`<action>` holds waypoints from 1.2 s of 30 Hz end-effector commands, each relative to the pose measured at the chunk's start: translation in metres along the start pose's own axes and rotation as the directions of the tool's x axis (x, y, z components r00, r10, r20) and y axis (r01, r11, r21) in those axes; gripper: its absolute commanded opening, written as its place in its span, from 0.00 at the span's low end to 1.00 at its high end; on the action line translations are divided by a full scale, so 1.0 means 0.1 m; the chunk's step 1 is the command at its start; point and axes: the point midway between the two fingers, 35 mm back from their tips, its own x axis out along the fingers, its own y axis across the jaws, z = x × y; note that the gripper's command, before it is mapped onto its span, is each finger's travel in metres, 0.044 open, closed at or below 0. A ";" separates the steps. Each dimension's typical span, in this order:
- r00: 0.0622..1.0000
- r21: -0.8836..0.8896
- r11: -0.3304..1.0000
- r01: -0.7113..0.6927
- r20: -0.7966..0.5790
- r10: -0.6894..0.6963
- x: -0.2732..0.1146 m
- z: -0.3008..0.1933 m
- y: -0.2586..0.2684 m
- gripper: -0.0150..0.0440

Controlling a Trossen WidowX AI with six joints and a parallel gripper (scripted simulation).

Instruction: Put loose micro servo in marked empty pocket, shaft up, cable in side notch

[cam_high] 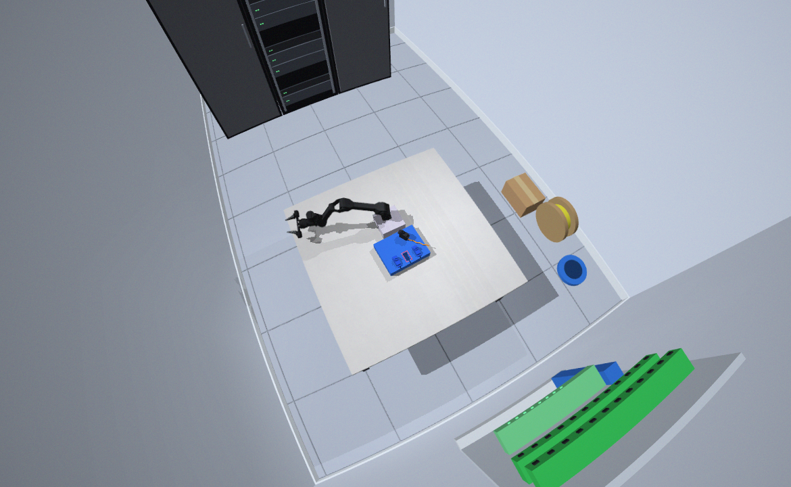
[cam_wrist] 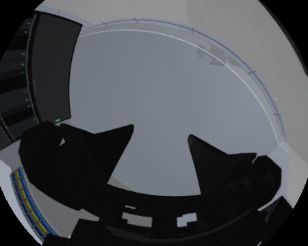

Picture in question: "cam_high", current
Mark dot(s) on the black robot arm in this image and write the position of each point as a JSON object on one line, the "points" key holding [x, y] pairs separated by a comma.
{"points": [[380, 208]]}

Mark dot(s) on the blue flat platform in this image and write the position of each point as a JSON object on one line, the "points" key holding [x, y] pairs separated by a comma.
{"points": [[398, 254]]}

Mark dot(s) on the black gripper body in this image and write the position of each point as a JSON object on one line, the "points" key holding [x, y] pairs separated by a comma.
{"points": [[300, 223]]}

